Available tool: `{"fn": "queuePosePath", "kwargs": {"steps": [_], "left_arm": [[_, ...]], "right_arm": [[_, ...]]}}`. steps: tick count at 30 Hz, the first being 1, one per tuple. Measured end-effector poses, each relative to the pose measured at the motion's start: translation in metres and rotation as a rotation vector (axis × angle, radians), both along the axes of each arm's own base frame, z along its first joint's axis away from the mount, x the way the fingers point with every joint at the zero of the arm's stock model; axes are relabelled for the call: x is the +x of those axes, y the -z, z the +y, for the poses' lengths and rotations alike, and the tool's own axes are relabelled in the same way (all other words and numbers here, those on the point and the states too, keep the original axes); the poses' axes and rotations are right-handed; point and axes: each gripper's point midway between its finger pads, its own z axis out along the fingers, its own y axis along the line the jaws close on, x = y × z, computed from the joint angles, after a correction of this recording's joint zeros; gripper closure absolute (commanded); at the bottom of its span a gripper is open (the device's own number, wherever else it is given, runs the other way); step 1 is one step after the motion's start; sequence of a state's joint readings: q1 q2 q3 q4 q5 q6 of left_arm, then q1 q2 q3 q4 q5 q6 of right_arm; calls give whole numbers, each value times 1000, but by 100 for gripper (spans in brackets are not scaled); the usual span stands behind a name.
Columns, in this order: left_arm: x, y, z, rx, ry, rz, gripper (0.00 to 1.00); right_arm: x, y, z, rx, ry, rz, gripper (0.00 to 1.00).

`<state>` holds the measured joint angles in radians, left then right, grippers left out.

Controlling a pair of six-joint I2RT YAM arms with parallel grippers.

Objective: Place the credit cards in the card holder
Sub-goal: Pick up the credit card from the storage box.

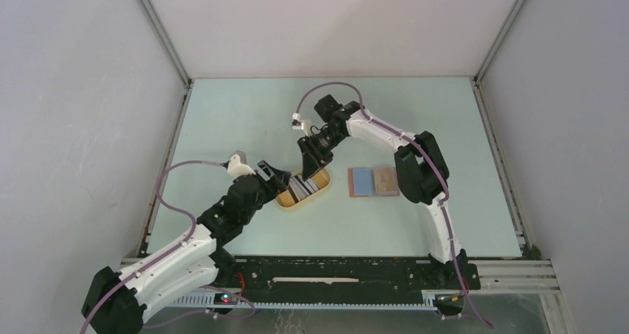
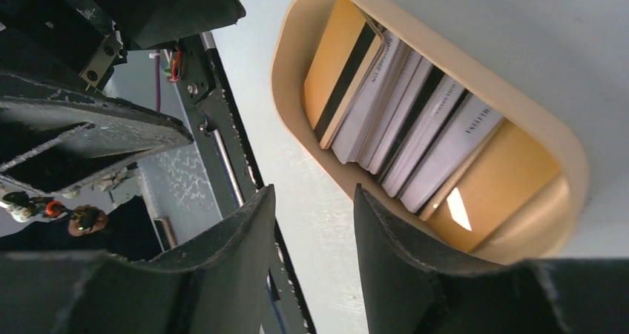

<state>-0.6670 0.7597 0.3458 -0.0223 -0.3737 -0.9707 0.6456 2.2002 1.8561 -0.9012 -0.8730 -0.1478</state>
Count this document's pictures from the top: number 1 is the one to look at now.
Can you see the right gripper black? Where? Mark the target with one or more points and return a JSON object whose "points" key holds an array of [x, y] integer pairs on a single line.
{"points": [[314, 158]]}

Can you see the striped cards in tray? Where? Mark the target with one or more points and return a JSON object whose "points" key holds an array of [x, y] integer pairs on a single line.
{"points": [[300, 188]]}

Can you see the gold credit card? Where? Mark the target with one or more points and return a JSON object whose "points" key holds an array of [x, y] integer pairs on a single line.
{"points": [[384, 181]]}

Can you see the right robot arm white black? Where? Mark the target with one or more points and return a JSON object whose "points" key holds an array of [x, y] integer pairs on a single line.
{"points": [[421, 171]]}

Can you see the brown leather card holder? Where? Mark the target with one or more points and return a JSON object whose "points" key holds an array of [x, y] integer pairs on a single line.
{"points": [[361, 182]]}

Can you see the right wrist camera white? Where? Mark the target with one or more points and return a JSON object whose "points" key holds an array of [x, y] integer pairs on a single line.
{"points": [[304, 125]]}

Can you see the white cable duct strip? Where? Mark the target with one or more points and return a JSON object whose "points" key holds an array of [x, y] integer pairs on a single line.
{"points": [[205, 300]]}

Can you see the left controller board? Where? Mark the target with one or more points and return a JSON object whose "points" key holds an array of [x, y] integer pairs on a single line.
{"points": [[222, 298]]}

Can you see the right controller board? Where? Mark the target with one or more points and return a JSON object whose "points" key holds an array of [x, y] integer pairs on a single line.
{"points": [[449, 301]]}

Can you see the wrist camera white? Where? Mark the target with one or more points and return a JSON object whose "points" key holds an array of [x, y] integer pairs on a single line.
{"points": [[237, 165], [304, 125]]}

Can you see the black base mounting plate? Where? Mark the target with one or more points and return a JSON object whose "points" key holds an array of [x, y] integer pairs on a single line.
{"points": [[343, 280]]}

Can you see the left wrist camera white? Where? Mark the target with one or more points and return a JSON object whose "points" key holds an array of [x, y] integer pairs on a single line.
{"points": [[237, 165]]}

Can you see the controller board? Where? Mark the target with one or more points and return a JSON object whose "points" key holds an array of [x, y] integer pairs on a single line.
{"points": [[222, 298], [449, 301]]}

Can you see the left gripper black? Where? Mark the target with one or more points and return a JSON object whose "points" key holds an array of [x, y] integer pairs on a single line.
{"points": [[277, 182]]}

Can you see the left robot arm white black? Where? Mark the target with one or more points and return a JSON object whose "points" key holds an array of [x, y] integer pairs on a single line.
{"points": [[123, 301]]}

